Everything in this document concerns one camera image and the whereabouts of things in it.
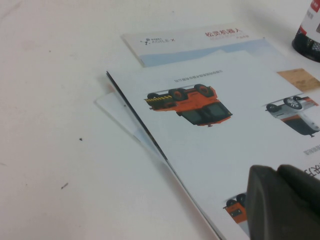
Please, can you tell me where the black mesh pen holder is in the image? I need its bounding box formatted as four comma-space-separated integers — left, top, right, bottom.
291, 0, 320, 63

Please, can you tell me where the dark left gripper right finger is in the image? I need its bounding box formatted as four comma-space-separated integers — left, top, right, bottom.
276, 163, 320, 240

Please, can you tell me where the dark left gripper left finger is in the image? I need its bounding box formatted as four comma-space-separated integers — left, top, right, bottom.
245, 164, 289, 240

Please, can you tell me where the AgileX brochure with blue sky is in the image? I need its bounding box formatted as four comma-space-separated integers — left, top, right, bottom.
121, 24, 320, 94

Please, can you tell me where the Leador brochure with orange vehicles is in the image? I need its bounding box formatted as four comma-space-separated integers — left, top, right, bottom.
106, 37, 320, 240

